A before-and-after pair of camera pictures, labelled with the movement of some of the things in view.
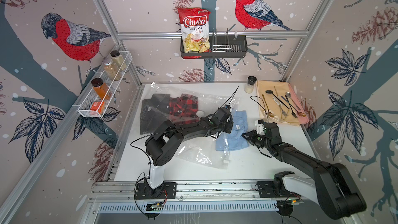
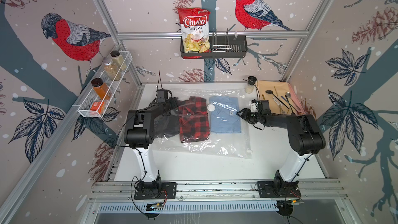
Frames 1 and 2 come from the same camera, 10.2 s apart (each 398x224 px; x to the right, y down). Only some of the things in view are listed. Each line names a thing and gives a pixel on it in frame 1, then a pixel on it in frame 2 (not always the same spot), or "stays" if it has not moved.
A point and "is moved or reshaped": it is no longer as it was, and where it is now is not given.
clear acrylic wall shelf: x=103 y=85 stays
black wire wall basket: x=222 y=45 stays
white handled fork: x=279 y=104 stays
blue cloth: x=235 y=140 is moved or reshaped
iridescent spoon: x=288 y=95 stays
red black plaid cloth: x=183 y=109 is moved or reshaped
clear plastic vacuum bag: x=184 y=107 is moved or reshaped
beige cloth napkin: x=276 y=102 stays
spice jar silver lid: x=111 y=69 stays
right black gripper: x=251 y=136 to x=245 y=113
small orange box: x=98 y=106 stays
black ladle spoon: x=269 y=92 stays
